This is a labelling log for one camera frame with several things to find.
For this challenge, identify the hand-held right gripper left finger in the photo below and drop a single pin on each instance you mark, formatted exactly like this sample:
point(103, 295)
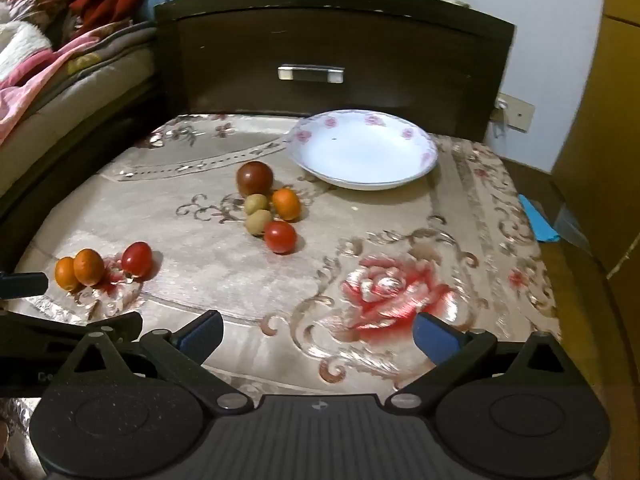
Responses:
point(202, 334)

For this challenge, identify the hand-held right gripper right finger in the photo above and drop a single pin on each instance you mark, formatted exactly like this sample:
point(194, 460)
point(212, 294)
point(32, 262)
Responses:
point(435, 337)

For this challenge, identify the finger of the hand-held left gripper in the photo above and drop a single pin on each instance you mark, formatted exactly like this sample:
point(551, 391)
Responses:
point(60, 327)
point(22, 285)

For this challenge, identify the small orange citrus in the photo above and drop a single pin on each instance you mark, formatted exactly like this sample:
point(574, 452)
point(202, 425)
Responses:
point(286, 204)
point(64, 274)
point(89, 267)

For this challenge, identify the red cherry tomato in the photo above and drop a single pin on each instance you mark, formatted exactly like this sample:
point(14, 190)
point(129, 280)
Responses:
point(137, 259)
point(280, 237)

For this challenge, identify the small brown-green kiwi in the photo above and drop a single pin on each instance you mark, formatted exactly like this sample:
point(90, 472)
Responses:
point(256, 203)
point(258, 222)

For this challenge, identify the dark brown-red tomato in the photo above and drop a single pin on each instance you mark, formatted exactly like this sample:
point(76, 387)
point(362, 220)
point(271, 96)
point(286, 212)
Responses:
point(255, 178)

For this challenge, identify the white floral rimmed plate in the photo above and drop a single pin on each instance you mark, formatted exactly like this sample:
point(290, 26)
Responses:
point(362, 149)

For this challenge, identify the beige floral tablecloth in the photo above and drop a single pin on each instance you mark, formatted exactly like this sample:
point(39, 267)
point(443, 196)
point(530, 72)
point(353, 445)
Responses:
point(215, 280)

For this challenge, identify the blue cloth on floor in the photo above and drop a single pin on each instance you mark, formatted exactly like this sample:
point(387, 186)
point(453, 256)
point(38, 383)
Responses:
point(537, 217)

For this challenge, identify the pink blanket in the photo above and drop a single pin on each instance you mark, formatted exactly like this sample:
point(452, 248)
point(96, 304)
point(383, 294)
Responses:
point(30, 85)

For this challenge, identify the beige quilted mattress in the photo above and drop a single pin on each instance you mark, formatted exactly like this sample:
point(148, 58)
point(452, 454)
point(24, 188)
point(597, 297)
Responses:
point(95, 75)

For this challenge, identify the white fluffy blanket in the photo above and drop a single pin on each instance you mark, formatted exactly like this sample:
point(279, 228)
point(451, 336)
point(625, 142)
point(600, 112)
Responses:
point(20, 45)

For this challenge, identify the yellow wooden cabinet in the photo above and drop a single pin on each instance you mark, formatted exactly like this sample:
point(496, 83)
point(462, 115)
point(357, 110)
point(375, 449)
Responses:
point(605, 110)

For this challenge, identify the dark wooden nightstand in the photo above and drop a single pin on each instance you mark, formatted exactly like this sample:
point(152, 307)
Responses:
point(390, 45)

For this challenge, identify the dark bed frame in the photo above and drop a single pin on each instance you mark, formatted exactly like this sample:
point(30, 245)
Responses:
point(85, 145)

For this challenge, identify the wall socket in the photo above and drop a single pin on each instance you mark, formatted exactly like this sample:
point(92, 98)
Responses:
point(516, 111)

